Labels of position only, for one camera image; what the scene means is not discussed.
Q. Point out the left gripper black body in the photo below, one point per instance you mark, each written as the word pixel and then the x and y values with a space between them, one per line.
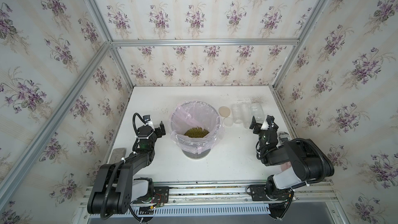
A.
pixel 156 131

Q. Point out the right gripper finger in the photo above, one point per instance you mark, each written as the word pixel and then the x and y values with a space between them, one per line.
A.
pixel 269 119
pixel 253 122

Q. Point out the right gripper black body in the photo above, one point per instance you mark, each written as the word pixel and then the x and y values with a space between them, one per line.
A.
pixel 257 130

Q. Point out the jar with beige lid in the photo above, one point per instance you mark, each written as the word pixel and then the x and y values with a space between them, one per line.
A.
pixel 257 111

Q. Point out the beige jar lid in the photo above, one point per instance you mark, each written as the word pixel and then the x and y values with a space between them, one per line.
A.
pixel 224 112

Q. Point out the clear jar with mung beans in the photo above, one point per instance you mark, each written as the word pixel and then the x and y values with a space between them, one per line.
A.
pixel 246 114

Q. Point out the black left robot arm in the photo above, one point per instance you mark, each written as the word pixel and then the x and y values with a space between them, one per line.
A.
pixel 113 191

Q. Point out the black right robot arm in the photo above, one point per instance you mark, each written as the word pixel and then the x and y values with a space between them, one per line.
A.
pixel 308 164

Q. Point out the mung beans in bin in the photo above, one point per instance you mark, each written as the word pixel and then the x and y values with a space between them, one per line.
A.
pixel 196 133

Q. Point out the mesh bin with plastic bag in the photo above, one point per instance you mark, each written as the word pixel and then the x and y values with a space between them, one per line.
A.
pixel 194 114

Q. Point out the grey sponge pad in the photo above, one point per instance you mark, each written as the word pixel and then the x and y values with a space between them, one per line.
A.
pixel 117 155

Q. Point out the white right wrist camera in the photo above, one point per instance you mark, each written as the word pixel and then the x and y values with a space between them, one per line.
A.
pixel 265 125

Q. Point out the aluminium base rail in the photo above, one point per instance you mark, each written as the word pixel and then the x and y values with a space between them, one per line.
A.
pixel 216 198

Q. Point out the aluminium frame crossbar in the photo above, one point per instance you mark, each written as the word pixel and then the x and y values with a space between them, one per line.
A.
pixel 205 42

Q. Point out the aluminium frame post right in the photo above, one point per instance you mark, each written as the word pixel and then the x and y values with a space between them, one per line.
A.
pixel 303 36

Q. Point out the aluminium frame post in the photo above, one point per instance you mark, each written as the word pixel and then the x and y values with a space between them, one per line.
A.
pixel 106 35
pixel 303 36

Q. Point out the aluminium frame post left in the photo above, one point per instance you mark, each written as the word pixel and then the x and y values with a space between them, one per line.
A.
pixel 106 35

